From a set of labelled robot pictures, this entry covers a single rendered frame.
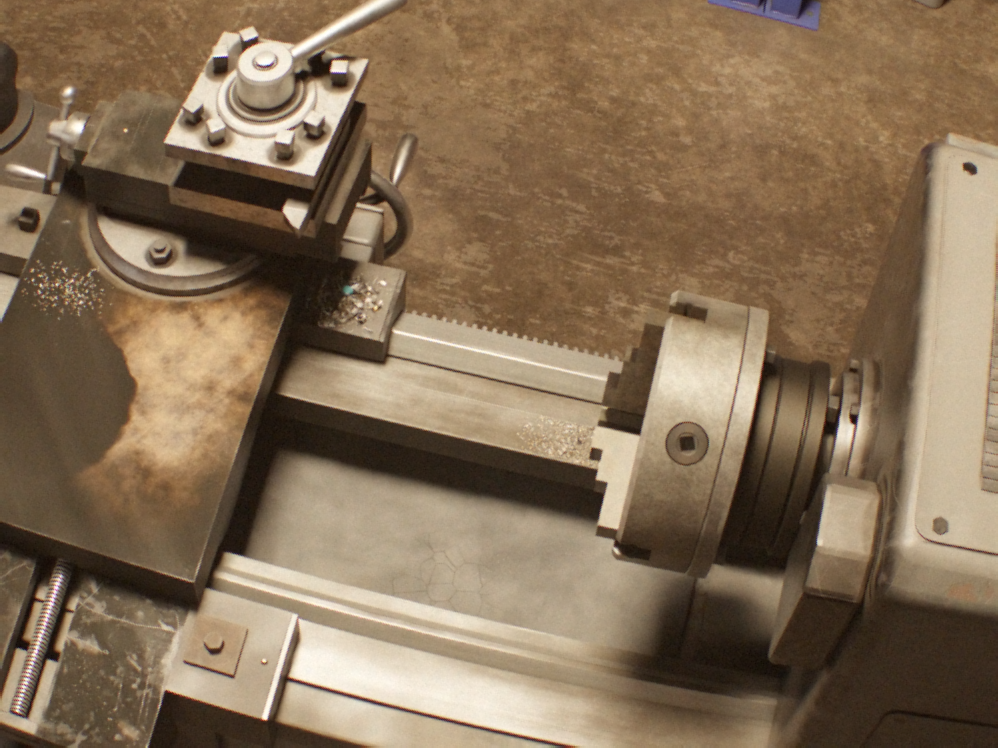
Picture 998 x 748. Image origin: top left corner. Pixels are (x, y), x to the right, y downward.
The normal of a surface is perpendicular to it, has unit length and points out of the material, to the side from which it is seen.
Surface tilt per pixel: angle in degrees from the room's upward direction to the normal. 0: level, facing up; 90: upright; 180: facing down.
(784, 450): 29
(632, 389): 66
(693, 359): 4
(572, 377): 45
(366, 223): 0
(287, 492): 14
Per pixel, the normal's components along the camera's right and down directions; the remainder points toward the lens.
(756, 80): 0.07, -0.56
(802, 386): 0.12, -0.75
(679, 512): -0.18, 0.50
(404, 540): -0.14, -0.56
